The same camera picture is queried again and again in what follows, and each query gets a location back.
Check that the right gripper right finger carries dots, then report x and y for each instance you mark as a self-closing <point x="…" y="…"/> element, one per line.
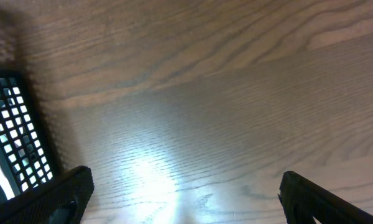
<point x="305" y="202"/>

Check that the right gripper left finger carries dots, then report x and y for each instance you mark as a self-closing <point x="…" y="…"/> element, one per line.
<point x="61" y="200"/>

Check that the black plastic basket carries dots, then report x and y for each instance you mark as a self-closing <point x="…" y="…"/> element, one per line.
<point x="26" y="157"/>

